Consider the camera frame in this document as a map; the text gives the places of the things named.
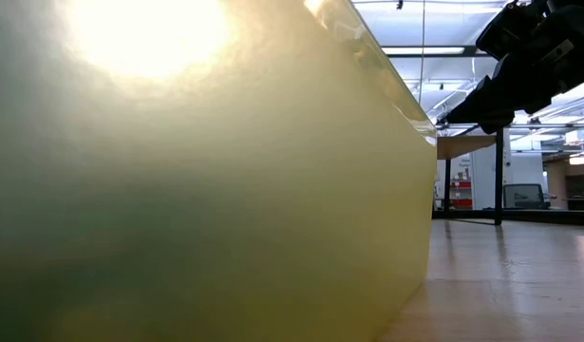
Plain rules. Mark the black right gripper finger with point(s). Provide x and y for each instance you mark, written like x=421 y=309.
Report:
x=486 y=102
x=496 y=128

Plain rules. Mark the yellow translucent plastic bin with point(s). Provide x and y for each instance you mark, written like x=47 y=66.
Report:
x=201 y=190

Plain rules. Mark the wooden shelf riser black legs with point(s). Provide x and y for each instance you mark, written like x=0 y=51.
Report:
x=462 y=145

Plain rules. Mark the dark computer monitor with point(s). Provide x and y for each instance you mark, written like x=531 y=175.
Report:
x=524 y=197

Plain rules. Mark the red cabinet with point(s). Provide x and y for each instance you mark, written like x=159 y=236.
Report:
x=461 y=203

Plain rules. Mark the glowing ceiling lamp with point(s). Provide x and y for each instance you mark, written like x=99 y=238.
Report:
x=578 y=160

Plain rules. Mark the ceiling light panel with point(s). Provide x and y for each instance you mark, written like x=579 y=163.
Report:
x=415 y=50

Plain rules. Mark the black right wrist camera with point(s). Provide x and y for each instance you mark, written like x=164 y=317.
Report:
x=510 y=28

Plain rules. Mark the black aluminium table frame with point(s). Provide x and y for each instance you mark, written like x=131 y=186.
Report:
x=548 y=217

